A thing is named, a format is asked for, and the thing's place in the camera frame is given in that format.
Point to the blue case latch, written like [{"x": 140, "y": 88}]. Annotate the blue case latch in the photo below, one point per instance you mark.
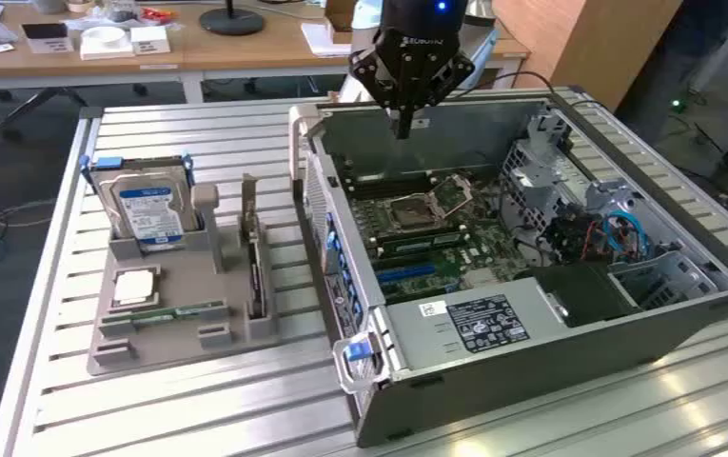
[{"x": 358, "y": 351}]

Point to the white tape roll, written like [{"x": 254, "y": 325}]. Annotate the white tape roll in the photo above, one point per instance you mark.
[{"x": 104, "y": 35}]

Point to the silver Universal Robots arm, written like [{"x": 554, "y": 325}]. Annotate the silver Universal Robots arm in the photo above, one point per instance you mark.
[{"x": 356, "y": 88}]

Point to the grey cup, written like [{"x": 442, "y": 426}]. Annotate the grey cup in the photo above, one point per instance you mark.
[{"x": 48, "y": 5}]

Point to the blue disk carrier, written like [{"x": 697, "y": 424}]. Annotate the blue disk carrier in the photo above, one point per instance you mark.
[{"x": 110, "y": 163}]

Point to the silver socket cover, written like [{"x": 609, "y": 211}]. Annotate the silver socket cover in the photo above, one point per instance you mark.
[{"x": 452, "y": 192}]

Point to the white labelled box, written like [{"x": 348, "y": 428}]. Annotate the white labelled box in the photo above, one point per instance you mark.
[{"x": 148, "y": 40}]

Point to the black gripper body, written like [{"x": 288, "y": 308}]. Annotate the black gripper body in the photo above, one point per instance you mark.
[{"x": 418, "y": 52}]

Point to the stack of white papers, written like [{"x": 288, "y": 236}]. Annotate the stack of white papers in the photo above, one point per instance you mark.
[{"x": 326, "y": 43}]

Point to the white chipset heatsink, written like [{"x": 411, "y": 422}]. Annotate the white chipset heatsink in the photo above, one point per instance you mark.
[{"x": 482, "y": 279}]

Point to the silver disk bay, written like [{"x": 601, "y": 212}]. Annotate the silver disk bay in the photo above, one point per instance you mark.
[{"x": 661, "y": 281}]

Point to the silver CPU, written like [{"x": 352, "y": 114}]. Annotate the silver CPU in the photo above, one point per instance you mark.
[{"x": 134, "y": 288}]

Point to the flat white box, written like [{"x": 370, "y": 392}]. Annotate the flat white box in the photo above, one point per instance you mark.
[{"x": 106, "y": 53}]

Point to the grey parts rack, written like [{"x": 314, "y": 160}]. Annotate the grey parts rack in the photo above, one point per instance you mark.
[{"x": 192, "y": 290}]

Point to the dark bag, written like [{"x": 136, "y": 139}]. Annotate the dark bag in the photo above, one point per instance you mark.
[{"x": 122, "y": 12}]

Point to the brown cardboard box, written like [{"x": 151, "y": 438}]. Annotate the brown cardboard box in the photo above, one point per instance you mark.
[{"x": 342, "y": 16}]

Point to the red packet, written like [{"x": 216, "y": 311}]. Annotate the red packet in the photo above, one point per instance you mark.
[{"x": 155, "y": 16}]

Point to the CPU socket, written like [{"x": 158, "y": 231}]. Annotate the CPU socket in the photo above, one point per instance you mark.
[{"x": 411, "y": 214}]

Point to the black graphics card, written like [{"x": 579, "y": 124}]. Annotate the black graphics card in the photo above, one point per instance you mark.
[{"x": 255, "y": 276}]

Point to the silver metal drive cage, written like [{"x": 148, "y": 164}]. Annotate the silver metal drive cage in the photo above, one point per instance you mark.
[{"x": 528, "y": 190}]

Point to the grey open PC case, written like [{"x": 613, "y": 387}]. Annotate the grey open PC case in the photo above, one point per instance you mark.
[{"x": 528, "y": 381}]

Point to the wooden desk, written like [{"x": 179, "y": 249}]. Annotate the wooden desk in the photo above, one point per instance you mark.
[
  {"x": 243, "y": 52},
  {"x": 52, "y": 66}
]

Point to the grey power supply unit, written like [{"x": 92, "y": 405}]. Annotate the grey power supply unit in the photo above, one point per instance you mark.
[{"x": 420, "y": 343}]

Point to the white table frame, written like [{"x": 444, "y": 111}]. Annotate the white table frame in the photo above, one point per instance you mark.
[{"x": 719, "y": 52}]

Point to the black topped white box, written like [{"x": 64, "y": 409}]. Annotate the black topped white box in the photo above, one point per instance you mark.
[{"x": 46, "y": 38}]

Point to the black device with green light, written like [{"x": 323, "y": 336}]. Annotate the black device with green light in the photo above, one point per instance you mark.
[{"x": 676, "y": 104}]

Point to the green motherboard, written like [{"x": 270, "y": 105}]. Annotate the green motherboard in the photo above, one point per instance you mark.
[{"x": 466, "y": 257}]

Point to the black office chair base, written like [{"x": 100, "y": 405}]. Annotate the black office chair base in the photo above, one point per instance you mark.
[{"x": 34, "y": 102}]

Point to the black lamp base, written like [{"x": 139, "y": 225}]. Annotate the black lamp base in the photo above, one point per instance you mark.
[{"x": 231, "y": 21}]

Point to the loose green RAM stick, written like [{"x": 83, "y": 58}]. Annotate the loose green RAM stick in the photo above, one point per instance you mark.
[{"x": 160, "y": 314}]

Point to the wooden cabinet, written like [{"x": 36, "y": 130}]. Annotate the wooden cabinet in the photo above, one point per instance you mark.
[{"x": 604, "y": 47}]

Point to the blue expansion slot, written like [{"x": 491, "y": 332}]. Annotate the blue expansion slot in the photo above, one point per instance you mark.
[{"x": 404, "y": 272}]

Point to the beige tape roll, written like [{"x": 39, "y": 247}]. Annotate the beige tape roll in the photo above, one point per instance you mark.
[{"x": 79, "y": 5}]

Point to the hard disk with blue label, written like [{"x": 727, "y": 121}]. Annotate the hard disk with blue label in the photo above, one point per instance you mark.
[{"x": 147, "y": 209}]

